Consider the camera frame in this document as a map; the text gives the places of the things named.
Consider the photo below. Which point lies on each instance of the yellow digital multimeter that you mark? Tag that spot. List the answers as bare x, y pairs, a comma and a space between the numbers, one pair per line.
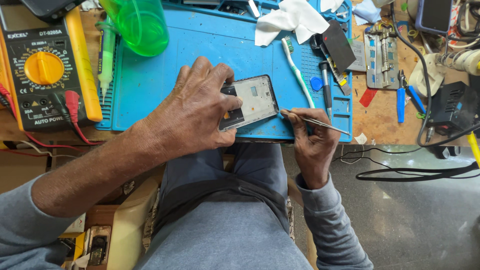
45, 75

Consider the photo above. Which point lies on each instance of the green translucent plastic jug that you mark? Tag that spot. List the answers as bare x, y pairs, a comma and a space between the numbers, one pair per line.
142, 26

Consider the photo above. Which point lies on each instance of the dark grey device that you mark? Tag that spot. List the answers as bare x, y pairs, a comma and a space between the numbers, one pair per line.
48, 7

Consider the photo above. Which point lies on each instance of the black flat sheet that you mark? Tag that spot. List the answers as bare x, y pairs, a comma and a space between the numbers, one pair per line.
337, 45

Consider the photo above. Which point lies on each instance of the white and green toothbrush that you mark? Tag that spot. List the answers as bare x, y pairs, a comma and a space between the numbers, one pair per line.
298, 73

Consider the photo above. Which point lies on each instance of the light blue cloth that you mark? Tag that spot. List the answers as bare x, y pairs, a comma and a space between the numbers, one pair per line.
367, 11

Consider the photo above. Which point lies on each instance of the white paper scrap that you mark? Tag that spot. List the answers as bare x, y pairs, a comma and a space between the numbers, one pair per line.
360, 138

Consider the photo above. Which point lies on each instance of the metal circuit board holder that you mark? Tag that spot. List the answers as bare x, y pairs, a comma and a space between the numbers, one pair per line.
382, 56

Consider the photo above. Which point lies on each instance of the red multimeter probe lead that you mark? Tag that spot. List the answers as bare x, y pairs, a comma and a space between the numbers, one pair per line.
72, 105

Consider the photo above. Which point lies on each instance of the black power supply box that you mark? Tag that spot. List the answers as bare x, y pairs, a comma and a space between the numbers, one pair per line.
453, 107

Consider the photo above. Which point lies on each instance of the smartphone with purple case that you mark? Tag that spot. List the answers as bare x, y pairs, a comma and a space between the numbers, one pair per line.
435, 15

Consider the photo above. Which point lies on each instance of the black multimeter probe lead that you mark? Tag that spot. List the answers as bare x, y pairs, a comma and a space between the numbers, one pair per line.
59, 103

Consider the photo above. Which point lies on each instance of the scraper knife with yellow band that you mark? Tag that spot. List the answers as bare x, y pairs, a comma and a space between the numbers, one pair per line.
339, 78

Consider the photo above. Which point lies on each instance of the person's right hand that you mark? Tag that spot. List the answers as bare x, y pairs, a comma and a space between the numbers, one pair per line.
317, 150

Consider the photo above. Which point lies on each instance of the beige plastic stool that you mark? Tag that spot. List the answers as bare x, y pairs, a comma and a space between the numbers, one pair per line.
131, 225

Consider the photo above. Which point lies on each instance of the flux syringe with green paste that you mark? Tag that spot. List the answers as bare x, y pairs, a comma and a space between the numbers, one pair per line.
106, 56

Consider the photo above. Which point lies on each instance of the box of phone parts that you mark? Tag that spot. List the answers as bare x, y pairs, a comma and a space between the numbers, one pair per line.
92, 247

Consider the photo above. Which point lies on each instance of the white printed card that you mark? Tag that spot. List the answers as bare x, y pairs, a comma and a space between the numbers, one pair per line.
360, 56

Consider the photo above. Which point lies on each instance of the person's legs in grey trousers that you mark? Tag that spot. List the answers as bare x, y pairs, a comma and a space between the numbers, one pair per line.
225, 225

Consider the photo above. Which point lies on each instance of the white crumpled cloth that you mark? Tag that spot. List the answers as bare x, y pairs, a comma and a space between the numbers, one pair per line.
288, 20

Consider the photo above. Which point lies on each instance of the person's left hand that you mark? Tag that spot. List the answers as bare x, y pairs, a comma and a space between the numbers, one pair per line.
187, 112

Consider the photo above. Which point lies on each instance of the soldering iron stand with spring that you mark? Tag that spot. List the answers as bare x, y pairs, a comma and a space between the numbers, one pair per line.
427, 75

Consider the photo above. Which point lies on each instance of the silver metal tool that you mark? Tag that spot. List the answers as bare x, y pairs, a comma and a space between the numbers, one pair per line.
254, 7

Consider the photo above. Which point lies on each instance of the black phone frame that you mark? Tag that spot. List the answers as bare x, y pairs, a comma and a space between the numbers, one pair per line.
258, 99

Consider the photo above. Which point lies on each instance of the red plastic strip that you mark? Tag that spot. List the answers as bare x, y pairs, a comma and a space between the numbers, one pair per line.
368, 97

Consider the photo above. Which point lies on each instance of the blue plastic opening pick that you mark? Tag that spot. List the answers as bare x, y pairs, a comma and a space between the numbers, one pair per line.
317, 83

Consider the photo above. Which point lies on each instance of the silver metal tweezers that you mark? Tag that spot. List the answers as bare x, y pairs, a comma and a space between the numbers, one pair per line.
330, 127

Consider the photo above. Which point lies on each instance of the blue silicone repair mat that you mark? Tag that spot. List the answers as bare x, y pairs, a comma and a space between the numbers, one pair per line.
180, 86

